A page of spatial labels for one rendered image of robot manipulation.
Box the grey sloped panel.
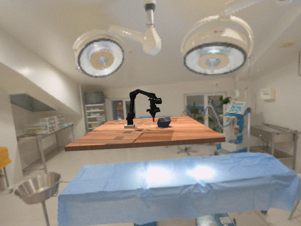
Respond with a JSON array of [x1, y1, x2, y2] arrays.
[[157, 117, 171, 129]]

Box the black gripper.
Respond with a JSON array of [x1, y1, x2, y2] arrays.
[[146, 104, 160, 118]]

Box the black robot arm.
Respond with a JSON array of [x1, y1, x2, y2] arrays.
[[126, 89, 162, 125]]

